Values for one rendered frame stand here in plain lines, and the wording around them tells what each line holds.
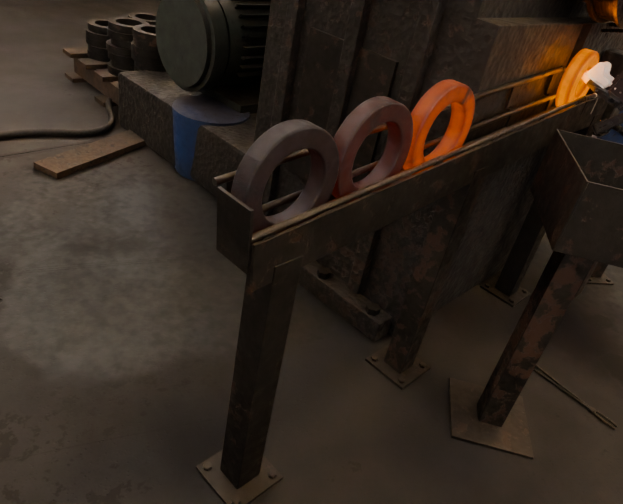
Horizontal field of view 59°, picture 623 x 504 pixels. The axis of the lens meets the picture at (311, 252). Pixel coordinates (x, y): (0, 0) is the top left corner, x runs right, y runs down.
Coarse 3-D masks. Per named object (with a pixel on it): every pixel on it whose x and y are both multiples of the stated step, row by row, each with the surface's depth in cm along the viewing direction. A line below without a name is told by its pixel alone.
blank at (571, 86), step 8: (576, 56) 137; (584, 56) 136; (592, 56) 137; (576, 64) 136; (584, 64) 136; (592, 64) 140; (568, 72) 137; (576, 72) 136; (584, 72) 139; (568, 80) 137; (576, 80) 137; (560, 88) 139; (568, 88) 138; (576, 88) 140; (584, 88) 145; (560, 96) 140; (568, 96) 139; (576, 96) 143; (560, 104) 142
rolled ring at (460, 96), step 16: (448, 80) 98; (432, 96) 95; (448, 96) 96; (464, 96) 100; (416, 112) 95; (432, 112) 95; (464, 112) 103; (416, 128) 95; (448, 128) 108; (464, 128) 106; (416, 144) 96; (448, 144) 108; (416, 160) 99
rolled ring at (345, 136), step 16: (384, 96) 88; (352, 112) 85; (368, 112) 84; (384, 112) 86; (400, 112) 89; (352, 128) 83; (368, 128) 85; (400, 128) 91; (336, 144) 85; (352, 144) 84; (400, 144) 94; (352, 160) 86; (384, 160) 97; (400, 160) 96; (368, 176) 97; (384, 176) 96; (336, 192) 89
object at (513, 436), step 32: (544, 160) 114; (576, 160) 114; (608, 160) 113; (544, 192) 109; (576, 192) 93; (608, 192) 90; (544, 224) 104; (576, 224) 94; (608, 224) 93; (576, 256) 97; (608, 256) 96; (544, 288) 116; (576, 288) 114; (544, 320) 119; (512, 352) 126; (512, 384) 130; (480, 416) 138; (512, 416) 142; (512, 448) 133
